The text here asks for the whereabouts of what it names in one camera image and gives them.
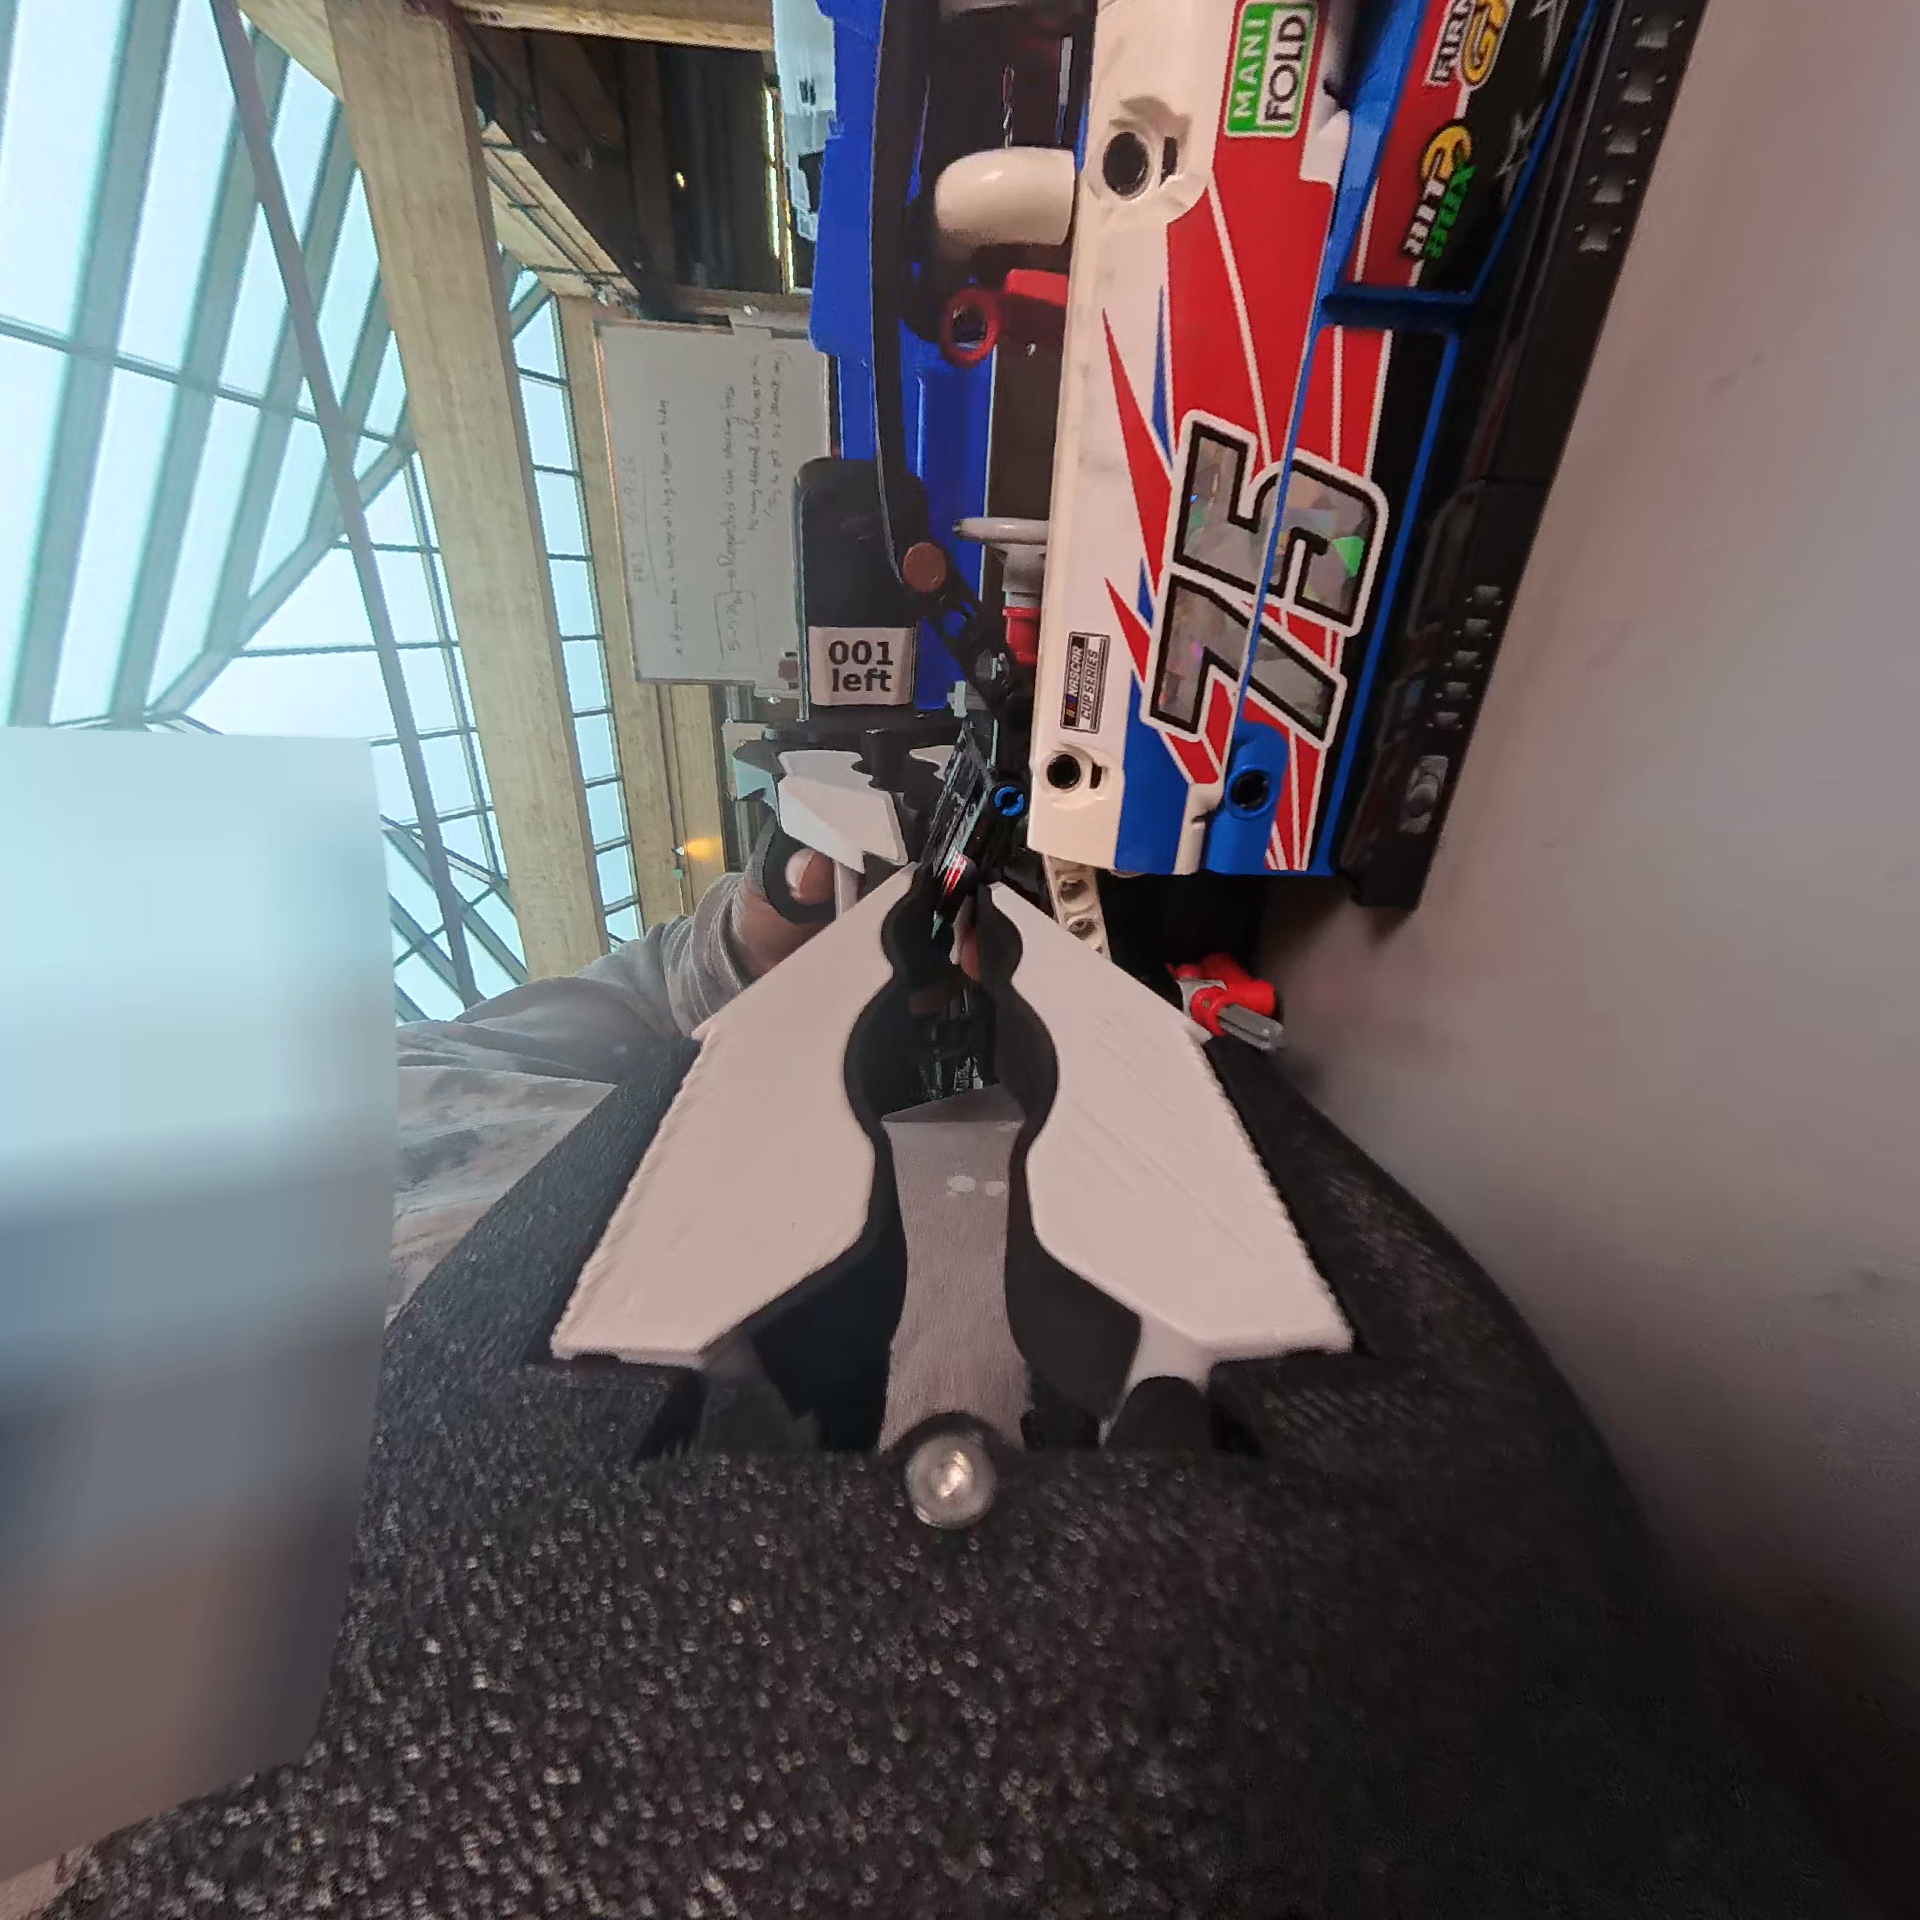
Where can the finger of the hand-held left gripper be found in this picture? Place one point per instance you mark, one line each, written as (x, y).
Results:
(887, 833)
(818, 810)

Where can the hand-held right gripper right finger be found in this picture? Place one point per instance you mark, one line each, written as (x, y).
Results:
(1171, 1170)

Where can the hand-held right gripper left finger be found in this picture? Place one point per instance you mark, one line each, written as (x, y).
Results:
(735, 1170)

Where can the brick-built toy race car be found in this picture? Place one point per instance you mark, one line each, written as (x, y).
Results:
(1243, 523)

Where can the person's left forearm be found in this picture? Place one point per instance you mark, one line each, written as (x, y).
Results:
(600, 989)

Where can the person's left hand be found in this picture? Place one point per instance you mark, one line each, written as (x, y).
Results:
(780, 937)

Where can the whiteboard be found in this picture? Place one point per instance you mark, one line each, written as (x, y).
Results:
(705, 493)

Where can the red connector with grey axle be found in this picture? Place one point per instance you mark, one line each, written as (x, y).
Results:
(1233, 996)

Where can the person's grey printed hoodie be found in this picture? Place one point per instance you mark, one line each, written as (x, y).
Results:
(493, 1170)

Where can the glass roof window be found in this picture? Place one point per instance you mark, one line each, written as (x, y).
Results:
(149, 375)

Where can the wooden roof post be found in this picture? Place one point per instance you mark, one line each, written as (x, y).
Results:
(464, 450)

